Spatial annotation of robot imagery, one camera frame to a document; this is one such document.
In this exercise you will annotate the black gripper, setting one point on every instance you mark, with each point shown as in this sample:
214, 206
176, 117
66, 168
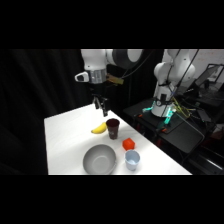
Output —
97, 88

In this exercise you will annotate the brown plastic cup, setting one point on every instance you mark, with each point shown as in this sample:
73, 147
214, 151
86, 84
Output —
113, 129

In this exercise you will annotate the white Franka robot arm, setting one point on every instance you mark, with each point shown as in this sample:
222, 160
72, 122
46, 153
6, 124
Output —
96, 60

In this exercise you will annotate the grey bowl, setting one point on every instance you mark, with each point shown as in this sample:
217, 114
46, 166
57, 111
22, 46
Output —
99, 160

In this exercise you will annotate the light blue cup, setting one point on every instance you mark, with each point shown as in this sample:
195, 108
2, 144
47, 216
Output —
132, 161

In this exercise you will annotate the yellow banana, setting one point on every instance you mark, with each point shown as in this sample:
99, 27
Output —
99, 128

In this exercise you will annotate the orange red block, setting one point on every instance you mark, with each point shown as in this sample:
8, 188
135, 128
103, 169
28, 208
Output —
128, 144

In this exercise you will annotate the black curtain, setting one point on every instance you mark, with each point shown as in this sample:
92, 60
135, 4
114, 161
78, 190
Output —
30, 100

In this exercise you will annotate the black robot stand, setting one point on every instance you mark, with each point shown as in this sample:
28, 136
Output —
173, 131

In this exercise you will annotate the dark monitor screen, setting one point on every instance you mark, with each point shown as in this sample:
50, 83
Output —
209, 76

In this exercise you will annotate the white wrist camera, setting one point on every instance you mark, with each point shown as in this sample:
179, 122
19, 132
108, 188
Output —
81, 77

